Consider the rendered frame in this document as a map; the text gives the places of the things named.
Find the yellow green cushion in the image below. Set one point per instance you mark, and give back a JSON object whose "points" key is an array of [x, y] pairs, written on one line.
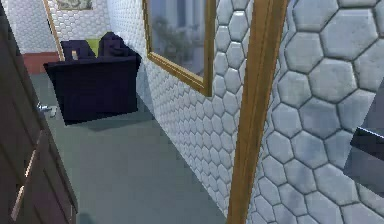
{"points": [[93, 45]]}

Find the framed wall picture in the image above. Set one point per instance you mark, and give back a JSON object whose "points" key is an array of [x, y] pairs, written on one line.
{"points": [[74, 4]]}

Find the dark navy sofa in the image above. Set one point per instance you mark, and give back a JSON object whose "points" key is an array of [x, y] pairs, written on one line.
{"points": [[96, 86]]}

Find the dark grey cabinet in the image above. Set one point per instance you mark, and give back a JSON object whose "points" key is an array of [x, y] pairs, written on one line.
{"points": [[368, 156]]}

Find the brown wooden room door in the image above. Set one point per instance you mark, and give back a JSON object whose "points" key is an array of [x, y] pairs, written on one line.
{"points": [[23, 140]]}

